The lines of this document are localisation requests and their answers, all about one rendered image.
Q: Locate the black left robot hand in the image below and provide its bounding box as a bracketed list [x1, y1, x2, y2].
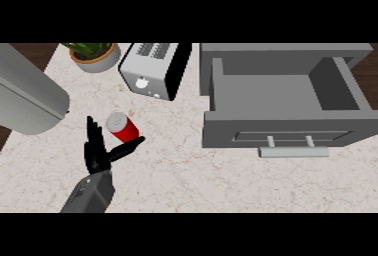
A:
[83, 115, 148, 176]

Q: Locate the red can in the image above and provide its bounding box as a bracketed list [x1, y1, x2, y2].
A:
[105, 111, 142, 144]

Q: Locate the grey open drawer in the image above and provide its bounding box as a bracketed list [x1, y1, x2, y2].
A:
[201, 56, 378, 149]

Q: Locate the large grey rounded appliance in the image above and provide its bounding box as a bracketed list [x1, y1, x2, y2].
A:
[0, 43, 71, 136]

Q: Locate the silver toaster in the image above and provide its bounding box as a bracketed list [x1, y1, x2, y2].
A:
[117, 42, 193, 102]

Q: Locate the potted green plant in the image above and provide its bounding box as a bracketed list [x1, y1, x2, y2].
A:
[59, 42, 123, 74]

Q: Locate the grey cabinet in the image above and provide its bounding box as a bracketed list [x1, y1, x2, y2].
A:
[198, 42, 375, 98]

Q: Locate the pale grey drawer handle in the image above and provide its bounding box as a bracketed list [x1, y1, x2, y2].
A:
[258, 134, 331, 159]

